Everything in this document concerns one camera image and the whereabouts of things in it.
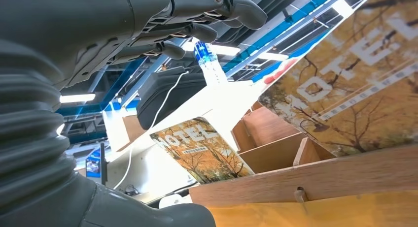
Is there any gold hotel key card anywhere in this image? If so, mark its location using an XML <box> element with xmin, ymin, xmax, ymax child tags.
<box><xmin>258</xmin><ymin>0</ymin><xmax>418</xmax><ymax>158</ymax></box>
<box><xmin>149</xmin><ymin>117</ymin><xmax>255</xmax><ymax>185</ymax></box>

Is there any black desk cable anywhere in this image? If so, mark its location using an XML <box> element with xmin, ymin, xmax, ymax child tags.
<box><xmin>124</xmin><ymin>183</ymin><xmax>200</xmax><ymax>207</ymax></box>

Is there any clear water bottle blue label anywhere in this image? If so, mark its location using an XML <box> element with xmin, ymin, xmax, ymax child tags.
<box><xmin>193</xmin><ymin>39</ymin><xmax>229</xmax><ymax>89</ymax></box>

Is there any white charging cable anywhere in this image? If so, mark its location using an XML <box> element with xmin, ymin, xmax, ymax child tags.
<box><xmin>112</xmin><ymin>70</ymin><xmax>190</xmax><ymax>190</ymax></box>

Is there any ceiling light tube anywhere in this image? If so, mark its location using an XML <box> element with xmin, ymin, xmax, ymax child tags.
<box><xmin>210</xmin><ymin>44</ymin><xmax>242</xmax><ymax>57</ymax></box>
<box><xmin>60</xmin><ymin>94</ymin><xmax>96</xmax><ymax>104</ymax></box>

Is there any wooden card organizer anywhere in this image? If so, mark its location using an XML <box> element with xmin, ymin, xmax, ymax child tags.
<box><xmin>188</xmin><ymin>101</ymin><xmax>418</xmax><ymax>227</ymax></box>

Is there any black bag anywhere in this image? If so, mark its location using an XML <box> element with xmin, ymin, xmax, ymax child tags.
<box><xmin>136</xmin><ymin>66</ymin><xmax>209</xmax><ymax>131</ymax></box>

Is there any blue screen monitor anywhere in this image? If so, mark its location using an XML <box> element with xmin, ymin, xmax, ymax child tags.
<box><xmin>85</xmin><ymin>143</ymin><xmax>109</xmax><ymax>186</ymax></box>

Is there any white plug adapter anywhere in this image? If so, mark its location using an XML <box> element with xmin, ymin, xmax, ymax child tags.
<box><xmin>159</xmin><ymin>193</ymin><xmax>193</xmax><ymax>209</ymax></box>

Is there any white partition panel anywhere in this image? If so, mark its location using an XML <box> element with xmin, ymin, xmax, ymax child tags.
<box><xmin>101</xmin><ymin>78</ymin><xmax>275</xmax><ymax>200</ymax></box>

